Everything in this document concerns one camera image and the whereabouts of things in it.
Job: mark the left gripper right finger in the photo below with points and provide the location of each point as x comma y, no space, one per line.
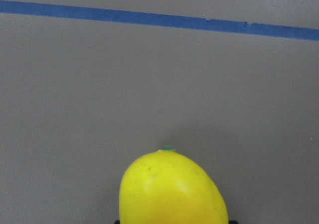
233,222

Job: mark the yellow mango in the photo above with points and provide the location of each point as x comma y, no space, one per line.
165,187

